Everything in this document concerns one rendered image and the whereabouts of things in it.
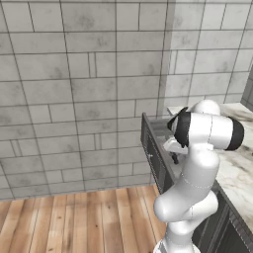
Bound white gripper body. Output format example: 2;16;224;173
163;136;189;156

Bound dark grey base cabinets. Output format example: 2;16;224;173
192;183;253;253

